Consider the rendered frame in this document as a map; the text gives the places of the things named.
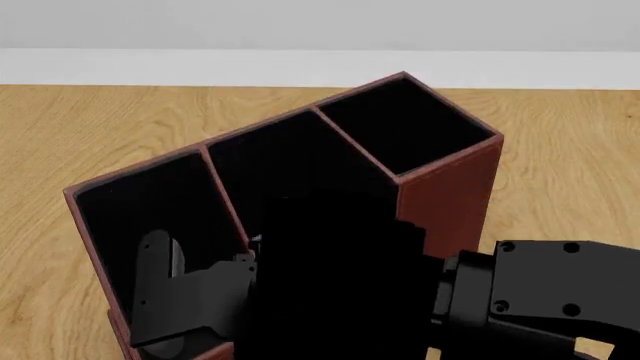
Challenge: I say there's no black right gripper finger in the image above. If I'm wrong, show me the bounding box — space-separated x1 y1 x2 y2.
135 326 236 360
129 228 259 348

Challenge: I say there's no red-brown three-compartment caddy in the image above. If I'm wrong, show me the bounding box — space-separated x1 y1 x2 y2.
63 69 506 360

